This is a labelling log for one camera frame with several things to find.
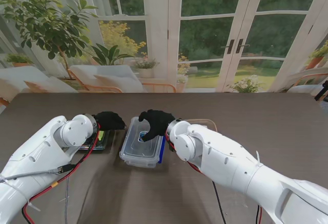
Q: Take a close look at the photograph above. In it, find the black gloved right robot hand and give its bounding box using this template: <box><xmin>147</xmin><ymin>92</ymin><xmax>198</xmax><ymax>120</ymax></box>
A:
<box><xmin>138</xmin><ymin>109</ymin><xmax>176</xmax><ymax>142</ymax></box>

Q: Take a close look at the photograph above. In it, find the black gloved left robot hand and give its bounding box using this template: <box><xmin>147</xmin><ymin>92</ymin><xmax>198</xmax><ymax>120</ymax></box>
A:
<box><xmin>93</xmin><ymin>111</ymin><xmax>127</xmax><ymax>132</ymax></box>

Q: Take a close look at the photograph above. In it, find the clear lid with green sheet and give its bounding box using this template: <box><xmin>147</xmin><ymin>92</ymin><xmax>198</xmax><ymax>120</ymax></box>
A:
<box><xmin>78</xmin><ymin>129</ymin><xmax>111</xmax><ymax>151</ymax></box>

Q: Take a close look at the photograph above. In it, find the clear lid with blue sticker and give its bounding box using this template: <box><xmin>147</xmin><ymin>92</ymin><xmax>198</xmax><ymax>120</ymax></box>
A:
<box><xmin>120</xmin><ymin>116</ymin><xmax>165</xmax><ymax>159</ymax></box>

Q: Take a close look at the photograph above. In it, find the black plastic food tray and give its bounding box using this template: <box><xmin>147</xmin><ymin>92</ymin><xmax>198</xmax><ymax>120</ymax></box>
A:
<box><xmin>78</xmin><ymin>144</ymin><xmax>108</xmax><ymax>152</ymax></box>

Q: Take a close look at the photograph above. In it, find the clear container with blue clips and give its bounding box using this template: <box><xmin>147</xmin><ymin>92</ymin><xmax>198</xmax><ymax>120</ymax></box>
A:
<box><xmin>119</xmin><ymin>116</ymin><xmax>166</xmax><ymax>169</ymax></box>

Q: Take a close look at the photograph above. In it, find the clear lid with white label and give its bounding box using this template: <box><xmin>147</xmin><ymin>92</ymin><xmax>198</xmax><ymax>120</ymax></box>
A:
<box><xmin>184</xmin><ymin>118</ymin><xmax>218</xmax><ymax>132</ymax></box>

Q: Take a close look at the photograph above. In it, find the black tripod stand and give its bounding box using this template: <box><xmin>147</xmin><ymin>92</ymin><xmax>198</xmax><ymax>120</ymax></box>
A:
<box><xmin>314</xmin><ymin>80</ymin><xmax>328</xmax><ymax>101</ymax></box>

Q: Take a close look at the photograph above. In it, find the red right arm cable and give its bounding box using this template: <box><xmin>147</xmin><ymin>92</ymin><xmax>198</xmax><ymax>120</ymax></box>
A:
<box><xmin>165</xmin><ymin>131</ymin><xmax>264</xmax><ymax>224</ymax></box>

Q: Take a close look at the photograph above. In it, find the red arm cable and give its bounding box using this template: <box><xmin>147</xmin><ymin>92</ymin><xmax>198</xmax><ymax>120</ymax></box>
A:
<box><xmin>165</xmin><ymin>131</ymin><xmax>264</xmax><ymax>224</ymax></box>
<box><xmin>22</xmin><ymin>123</ymin><xmax>101</xmax><ymax>224</ymax></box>

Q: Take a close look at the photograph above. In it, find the grey cable with black plug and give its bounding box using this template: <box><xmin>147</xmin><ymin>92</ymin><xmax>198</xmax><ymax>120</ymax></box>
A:
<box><xmin>0</xmin><ymin>164</ymin><xmax>77</xmax><ymax>224</ymax></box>

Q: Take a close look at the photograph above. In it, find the red left arm cable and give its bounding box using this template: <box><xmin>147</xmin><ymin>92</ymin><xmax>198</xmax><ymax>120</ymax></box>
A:
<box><xmin>22</xmin><ymin>123</ymin><xmax>101</xmax><ymax>224</ymax></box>

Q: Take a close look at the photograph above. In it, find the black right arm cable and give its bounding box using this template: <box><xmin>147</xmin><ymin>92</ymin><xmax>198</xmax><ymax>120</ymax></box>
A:
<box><xmin>211</xmin><ymin>180</ymin><xmax>228</xmax><ymax>224</ymax></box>

